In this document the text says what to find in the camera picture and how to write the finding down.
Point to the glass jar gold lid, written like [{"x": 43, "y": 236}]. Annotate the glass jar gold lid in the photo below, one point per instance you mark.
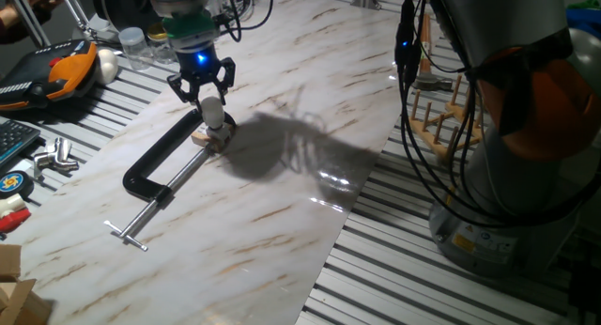
[{"x": 159, "y": 45}]

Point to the green crumpled bag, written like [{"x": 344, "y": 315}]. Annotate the green crumpled bag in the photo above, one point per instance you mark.
[{"x": 584, "y": 4}]

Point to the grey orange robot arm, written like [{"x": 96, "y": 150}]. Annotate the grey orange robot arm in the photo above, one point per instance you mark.
[{"x": 516, "y": 184}]

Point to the white egg-shaped object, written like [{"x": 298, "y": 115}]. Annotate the white egg-shaped object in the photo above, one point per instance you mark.
[{"x": 108, "y": 66}]

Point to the green gripper mount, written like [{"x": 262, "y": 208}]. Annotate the green gripper mount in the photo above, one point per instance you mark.
[{"x": 190, "y": 29}]

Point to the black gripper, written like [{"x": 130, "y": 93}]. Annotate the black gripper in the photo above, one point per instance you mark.
[{"x": 201, "y": 66}]

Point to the silver metal pipe fitting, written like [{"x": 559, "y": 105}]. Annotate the silver metal pipe fitting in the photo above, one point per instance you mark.
[{"x": 54, "y": 158}]

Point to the person forearm dark sleeve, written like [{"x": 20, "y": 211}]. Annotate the person forearm dark sleeve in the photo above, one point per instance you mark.
[{"x": 9, "y": 24}]

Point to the thin metal stand rod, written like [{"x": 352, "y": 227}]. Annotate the thin metal stand rod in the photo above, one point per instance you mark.
[{"x": 75, "y": 10}]

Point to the black keyboard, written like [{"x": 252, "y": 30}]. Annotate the black keyboard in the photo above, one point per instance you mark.
[{"x": 14, "y": 139}]

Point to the black round spool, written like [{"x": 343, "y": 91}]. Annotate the black round spool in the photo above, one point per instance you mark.
[{"x": 119, "y": 5}]

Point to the clear plastic jar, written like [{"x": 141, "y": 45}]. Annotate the clear plastic jar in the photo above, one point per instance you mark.
[{"x": 135, "y": 48}]

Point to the black orange teach pendant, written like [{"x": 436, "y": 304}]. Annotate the black orange teach pendant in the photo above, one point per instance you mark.
[{"x": 61, "y": 71}]

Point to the black metal C-clamp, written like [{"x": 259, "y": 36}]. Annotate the black metal C-clamp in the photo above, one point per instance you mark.
[{"x": 150, "y": 165}]

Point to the grey metal stand bar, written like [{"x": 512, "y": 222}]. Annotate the grey metal stand bar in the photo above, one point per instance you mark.
[{"x": 28, "y": 17}]

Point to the marble pattern sheet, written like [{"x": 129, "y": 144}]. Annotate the marble pattern sheet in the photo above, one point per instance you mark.
[{"x": 263, "y": 250}]

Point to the wooden peg rack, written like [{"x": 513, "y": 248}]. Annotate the wooden peg rack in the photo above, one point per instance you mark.
[{"x": 439, "y": 142}]

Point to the white red valve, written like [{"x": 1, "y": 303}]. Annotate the white red valve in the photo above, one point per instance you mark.
[{"x": 11, "y": 214}]

